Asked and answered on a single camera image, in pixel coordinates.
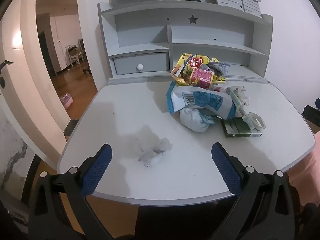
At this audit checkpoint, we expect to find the black object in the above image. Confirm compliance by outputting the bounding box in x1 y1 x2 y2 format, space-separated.
301 104 320 128

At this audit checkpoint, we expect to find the clear plastic bag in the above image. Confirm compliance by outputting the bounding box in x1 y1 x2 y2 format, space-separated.
138 137 173 167

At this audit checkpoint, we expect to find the grey desk hutch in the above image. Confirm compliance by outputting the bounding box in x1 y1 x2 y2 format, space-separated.
97 0 274 82

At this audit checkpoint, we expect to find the green and white slim box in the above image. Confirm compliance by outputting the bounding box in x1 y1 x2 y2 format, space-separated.
229 90 253 130

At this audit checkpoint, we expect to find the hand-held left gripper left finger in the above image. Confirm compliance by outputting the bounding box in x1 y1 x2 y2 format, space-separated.
27 143 113 240

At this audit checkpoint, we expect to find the white chair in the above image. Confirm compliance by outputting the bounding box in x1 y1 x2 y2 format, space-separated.
65 39 85 67

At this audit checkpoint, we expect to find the white door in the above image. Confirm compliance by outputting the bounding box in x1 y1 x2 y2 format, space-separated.
0 0 72 188

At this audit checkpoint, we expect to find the blue and white snack bag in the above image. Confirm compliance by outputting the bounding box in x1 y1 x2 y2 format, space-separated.
166 81 237 120

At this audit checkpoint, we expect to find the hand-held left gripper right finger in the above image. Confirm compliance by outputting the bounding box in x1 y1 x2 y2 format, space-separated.
209 142 297 240

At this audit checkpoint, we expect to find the patterned paper cup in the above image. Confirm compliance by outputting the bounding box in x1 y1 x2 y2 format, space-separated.
226 86 251 105

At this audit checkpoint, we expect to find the grey drawer with white knob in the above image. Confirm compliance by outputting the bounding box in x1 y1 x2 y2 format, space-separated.
113 52 170 75

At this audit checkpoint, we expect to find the white crumpled bag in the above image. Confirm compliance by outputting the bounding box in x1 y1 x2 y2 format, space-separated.
179 106 217 133

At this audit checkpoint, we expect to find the grey desk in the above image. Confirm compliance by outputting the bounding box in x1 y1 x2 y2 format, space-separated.
57 76 316 207

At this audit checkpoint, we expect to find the pink container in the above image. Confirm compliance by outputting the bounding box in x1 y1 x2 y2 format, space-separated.
61 93 74 110

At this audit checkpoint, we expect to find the green carton box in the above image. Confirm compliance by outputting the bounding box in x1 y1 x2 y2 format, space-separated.
220 117 262 138

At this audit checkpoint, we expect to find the yellow snack bag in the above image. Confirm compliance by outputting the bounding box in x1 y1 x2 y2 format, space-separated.
170 53 227 85

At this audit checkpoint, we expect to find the pink snack packet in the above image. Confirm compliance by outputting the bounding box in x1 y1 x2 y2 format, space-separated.
189 67 215 89

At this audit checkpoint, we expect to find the clear tape roll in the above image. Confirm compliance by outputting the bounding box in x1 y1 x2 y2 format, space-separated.
247 112 266 131

